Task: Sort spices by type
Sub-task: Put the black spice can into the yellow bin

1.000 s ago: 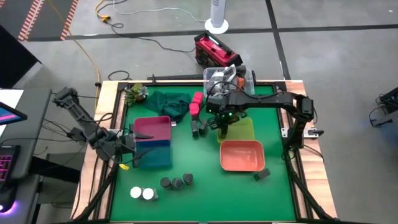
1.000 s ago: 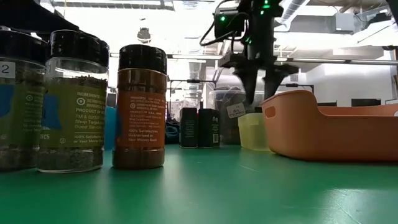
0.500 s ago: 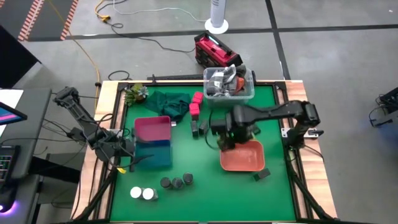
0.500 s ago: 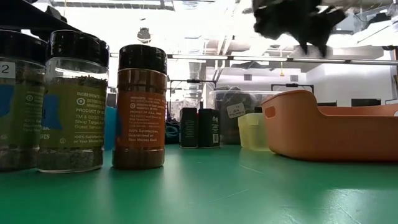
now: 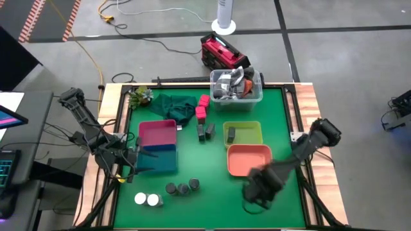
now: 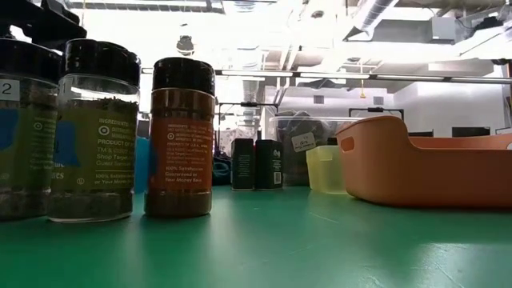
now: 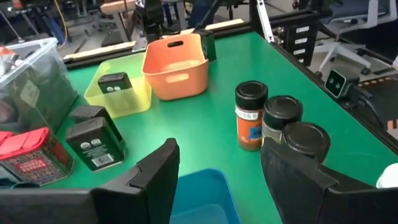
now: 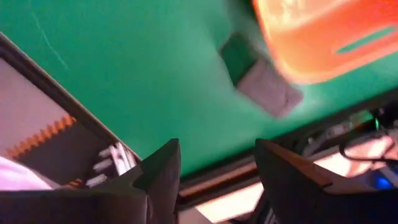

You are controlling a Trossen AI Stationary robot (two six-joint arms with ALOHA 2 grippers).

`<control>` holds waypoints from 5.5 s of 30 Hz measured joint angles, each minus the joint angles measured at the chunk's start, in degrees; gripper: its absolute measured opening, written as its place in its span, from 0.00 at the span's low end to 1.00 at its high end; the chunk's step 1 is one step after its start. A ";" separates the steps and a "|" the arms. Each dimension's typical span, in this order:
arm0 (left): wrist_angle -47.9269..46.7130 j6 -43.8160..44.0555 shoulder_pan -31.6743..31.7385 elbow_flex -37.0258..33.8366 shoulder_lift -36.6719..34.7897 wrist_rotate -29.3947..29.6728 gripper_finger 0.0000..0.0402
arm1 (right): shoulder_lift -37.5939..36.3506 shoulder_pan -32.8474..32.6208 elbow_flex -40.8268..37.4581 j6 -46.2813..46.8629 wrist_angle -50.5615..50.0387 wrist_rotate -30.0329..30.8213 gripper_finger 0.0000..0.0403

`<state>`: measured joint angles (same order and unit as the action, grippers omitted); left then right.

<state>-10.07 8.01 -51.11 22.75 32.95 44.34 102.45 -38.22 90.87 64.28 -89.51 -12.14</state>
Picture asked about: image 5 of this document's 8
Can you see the backlit keyboard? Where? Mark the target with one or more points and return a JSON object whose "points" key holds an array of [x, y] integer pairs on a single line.
{"points": [[6, 170]]}

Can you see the orange cloth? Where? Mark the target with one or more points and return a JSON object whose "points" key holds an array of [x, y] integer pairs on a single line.
{"points": [[248, 88]]}

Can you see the red and black toolbox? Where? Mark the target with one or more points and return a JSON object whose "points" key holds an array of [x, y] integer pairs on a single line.
{"points": [[224, 53]]}

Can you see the black panel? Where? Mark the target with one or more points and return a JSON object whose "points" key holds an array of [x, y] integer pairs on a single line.
{"points": [[13, 61]]}

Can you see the black frame clamp knob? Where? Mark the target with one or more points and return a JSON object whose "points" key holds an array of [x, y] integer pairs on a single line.
{"points": [[101, 87]]}

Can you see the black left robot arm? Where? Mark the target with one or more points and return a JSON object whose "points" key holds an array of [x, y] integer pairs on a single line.
{"points": [[80, 112]]}

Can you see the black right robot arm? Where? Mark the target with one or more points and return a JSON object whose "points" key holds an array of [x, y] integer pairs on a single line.
{"points": [[321, 134]]}

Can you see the grey striped towel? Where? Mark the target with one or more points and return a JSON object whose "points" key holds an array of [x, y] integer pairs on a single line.
{"points": [[229, 83]]}

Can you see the black striped-edge floor mat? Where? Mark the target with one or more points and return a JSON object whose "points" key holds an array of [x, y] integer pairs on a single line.
{"points": [[48, 19]]}

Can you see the small white tag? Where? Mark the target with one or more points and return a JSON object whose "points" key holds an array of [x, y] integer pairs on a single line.
{"points": [[179, 127]]}

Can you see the blue plastic bin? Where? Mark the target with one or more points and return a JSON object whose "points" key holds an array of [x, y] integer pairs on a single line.
{"points": [[163, 160]]}

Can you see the yellow tape tag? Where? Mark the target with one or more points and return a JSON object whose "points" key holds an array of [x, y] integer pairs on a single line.
{"points": [[120, 179]]}

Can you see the dark green cloth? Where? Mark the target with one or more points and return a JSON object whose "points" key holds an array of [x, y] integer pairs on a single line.
{"points": [[175, 107]]}

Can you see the lime green plastic bin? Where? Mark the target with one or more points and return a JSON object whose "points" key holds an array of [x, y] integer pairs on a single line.
{"points": [[247, 134]]}

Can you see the grey desk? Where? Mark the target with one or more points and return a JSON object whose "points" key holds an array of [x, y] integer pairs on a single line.
{"points": [[35, 128]]}

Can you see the pink plastic bin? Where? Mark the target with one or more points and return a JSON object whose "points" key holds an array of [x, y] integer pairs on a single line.
{"points": [[157, 133]]}

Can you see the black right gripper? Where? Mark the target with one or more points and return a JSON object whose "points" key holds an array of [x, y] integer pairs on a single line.
{"points": [[261, 187]]}

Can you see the orange plastic bin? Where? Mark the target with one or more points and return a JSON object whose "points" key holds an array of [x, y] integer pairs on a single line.
{"points": [[244, 158]]}

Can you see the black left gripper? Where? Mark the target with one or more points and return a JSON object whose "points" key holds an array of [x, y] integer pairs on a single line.
{"points": [[135, 160]]}

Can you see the black bar on floor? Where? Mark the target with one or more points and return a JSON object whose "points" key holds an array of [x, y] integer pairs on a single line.
{"points": [[180, 79]]}

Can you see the black aluminium table frame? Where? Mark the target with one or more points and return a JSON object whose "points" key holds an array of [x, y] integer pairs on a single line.
{"points": [[293, 96]]}

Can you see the clear plastic tub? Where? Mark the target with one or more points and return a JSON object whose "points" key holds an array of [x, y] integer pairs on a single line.
{"points": [[237, 104]]}

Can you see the potted succulent plant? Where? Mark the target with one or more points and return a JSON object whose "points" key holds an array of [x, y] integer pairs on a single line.
{"points": [[140, 96]]}

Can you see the black-lid round spice jar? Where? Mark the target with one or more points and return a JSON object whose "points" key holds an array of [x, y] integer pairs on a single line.
{"points": [[183, 189], [171, 188], [194, 183]]}

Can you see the computer monitor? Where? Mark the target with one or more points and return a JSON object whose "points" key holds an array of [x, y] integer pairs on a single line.
{"points": [[9, 118]]}

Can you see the white paper sheet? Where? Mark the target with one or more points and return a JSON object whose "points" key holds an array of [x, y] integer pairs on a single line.
{"points": [[11, 99]]}

